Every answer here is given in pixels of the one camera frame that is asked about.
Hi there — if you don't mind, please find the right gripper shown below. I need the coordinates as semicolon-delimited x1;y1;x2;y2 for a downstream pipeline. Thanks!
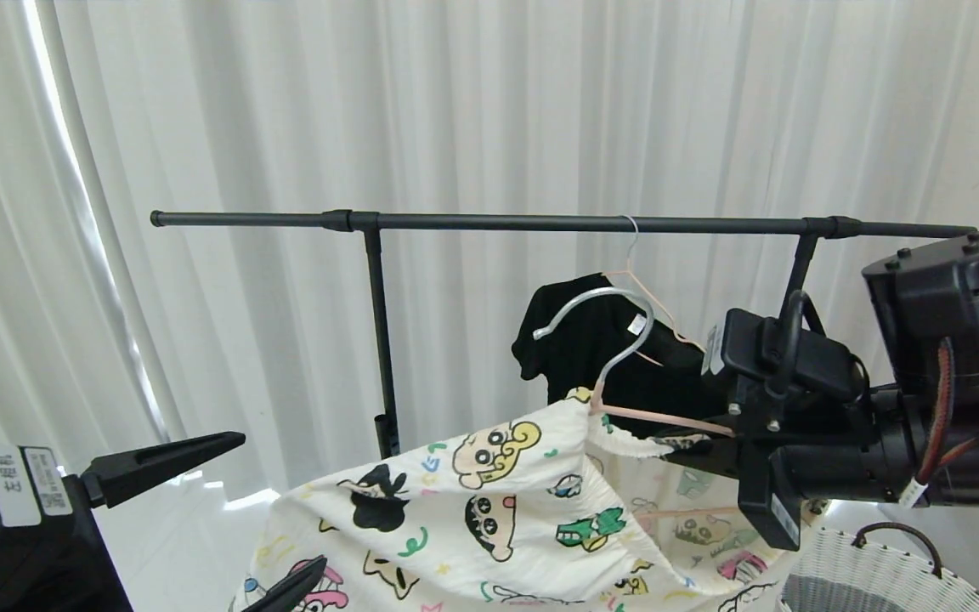
736;398;917;552

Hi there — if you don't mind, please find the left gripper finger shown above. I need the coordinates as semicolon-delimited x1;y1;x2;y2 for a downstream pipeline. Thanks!
80;431;247;510
241;555;330;612

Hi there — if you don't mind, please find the cream printed garment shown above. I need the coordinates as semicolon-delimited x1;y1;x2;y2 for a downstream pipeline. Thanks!
230;387;822;612

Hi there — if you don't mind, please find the black garment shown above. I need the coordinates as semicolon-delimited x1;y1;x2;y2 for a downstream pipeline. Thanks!
512;274;716;439

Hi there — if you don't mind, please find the white laundry basket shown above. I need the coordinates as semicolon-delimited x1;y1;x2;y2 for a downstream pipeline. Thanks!
778;523;979;612

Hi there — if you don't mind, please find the black clothes rack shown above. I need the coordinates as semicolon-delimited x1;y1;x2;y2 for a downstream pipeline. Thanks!
150;210;979;460

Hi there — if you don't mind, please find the white curtain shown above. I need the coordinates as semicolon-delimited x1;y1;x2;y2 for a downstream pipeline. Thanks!
0;0;979;511

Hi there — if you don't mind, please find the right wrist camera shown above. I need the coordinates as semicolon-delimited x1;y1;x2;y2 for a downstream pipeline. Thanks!
702;308;860;426

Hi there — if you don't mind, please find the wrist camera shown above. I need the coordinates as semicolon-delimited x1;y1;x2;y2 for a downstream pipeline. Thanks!
0;419;135;612
702;308;860;426

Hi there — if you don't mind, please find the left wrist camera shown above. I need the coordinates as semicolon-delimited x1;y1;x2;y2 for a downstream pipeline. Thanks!
0;419;135;612

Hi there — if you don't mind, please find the black cable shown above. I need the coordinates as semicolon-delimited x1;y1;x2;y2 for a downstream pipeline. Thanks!
766;291;826;400

